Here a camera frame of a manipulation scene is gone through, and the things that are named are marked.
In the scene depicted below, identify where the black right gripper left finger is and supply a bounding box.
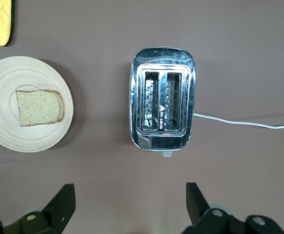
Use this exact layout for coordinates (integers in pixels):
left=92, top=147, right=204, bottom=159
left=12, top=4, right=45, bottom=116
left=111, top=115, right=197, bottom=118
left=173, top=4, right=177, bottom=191
left=0, top=183, right=77, bottom=234

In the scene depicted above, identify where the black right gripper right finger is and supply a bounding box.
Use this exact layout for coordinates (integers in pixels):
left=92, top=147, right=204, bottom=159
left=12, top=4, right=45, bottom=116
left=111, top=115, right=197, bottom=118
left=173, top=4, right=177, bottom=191
left=181, top=181, right=284, bottom=234

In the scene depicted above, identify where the brown bread toast slice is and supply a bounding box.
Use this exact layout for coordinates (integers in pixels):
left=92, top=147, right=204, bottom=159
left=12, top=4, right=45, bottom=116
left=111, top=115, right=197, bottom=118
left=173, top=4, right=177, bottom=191
left=15, top=89, right=65, bottom=127

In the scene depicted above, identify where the round wooden plate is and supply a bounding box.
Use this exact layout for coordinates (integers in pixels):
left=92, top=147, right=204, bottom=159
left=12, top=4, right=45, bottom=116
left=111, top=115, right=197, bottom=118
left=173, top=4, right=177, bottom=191
left=0, top=56, right=75, bottom=153

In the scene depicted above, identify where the chrome and beige toaster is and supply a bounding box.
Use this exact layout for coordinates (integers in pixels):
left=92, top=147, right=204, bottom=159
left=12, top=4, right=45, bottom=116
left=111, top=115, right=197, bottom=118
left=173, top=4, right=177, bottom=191
left=129, top=46, right=197, bottom=158

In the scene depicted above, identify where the yellow quilted oven mitt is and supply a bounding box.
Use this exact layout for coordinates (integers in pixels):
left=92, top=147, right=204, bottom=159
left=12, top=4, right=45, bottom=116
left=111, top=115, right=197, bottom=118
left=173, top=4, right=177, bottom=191
left=0, top=0, right=16, bottom=55

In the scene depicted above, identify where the brown table cover sheet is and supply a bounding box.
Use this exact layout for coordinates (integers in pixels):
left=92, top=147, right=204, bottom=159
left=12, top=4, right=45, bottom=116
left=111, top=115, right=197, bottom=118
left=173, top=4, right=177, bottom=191
left=0, top=0, right=284, bottom=234

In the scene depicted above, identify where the white toaster power cord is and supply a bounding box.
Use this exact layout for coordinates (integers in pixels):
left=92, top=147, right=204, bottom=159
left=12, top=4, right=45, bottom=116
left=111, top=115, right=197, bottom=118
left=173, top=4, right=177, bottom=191
left=193, top=113, right=284, bottom=130

